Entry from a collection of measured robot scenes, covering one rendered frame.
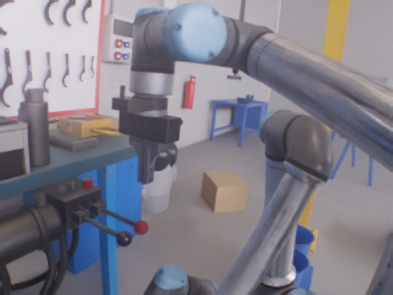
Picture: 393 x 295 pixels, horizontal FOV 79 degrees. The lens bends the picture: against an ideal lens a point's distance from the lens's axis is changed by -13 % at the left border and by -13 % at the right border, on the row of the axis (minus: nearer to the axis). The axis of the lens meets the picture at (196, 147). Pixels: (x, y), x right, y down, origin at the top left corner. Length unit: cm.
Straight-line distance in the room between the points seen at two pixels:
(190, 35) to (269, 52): 12
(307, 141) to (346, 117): 30
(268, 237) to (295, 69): 41
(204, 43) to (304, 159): 35
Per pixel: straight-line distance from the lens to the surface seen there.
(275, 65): 42
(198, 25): 41
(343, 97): 35
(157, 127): 53
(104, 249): 140
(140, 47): 53
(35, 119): 76
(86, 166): 85
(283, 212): 66
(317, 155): 64
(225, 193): 275
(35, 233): 67
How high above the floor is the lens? 133
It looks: 15 degrees down
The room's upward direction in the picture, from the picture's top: 6 degrees clockwise
